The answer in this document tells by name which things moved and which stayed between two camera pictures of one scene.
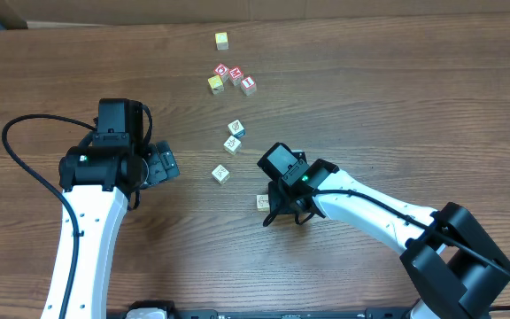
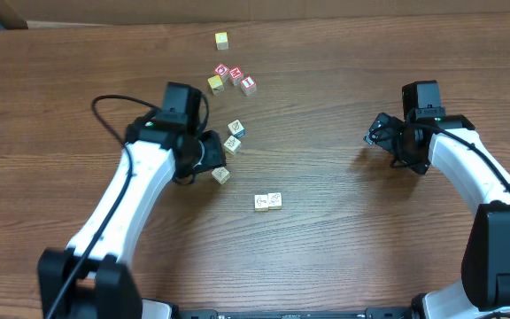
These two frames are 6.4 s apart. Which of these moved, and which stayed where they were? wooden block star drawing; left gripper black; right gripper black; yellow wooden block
Moved: left gripper black; right gripper black
Stayed: yellow wooden block; wooden block star drawing
